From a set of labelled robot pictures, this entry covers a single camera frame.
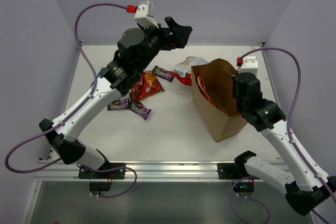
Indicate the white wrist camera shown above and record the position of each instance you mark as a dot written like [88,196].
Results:
[144,15]
[247,64]

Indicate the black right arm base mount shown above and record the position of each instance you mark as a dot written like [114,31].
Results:
[235,171]

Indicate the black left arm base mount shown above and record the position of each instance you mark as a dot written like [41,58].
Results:
[102,182]

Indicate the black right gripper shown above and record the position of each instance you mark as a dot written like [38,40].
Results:
[234,93]

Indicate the brown M&M's packet front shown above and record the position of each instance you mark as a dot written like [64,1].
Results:
[119,105]

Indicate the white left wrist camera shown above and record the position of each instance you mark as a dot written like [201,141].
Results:
[144,15]

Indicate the aluminium front rail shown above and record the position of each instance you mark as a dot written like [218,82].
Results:
[165,171]

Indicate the blue snack packet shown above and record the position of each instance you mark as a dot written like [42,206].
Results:
[98,75]

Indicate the brown paper bag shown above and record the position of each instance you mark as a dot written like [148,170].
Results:
[222,119]

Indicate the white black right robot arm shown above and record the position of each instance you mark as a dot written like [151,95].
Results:
[305,185]

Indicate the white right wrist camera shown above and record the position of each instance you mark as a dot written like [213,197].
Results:
[247,64]

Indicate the red and beige snack bag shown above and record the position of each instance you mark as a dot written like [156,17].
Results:
[202,88]

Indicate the brown m&m's packet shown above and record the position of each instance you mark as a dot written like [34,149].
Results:
[139,109]
[162,73]
[119,105]

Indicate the red snack bag with barcode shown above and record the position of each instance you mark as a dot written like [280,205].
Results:
[182,70]

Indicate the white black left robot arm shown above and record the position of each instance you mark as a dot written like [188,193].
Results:
[136,49]

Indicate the red white snack packet bottom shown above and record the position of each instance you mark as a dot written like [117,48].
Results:
[147,86]

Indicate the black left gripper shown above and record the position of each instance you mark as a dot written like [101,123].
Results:
[170,38]

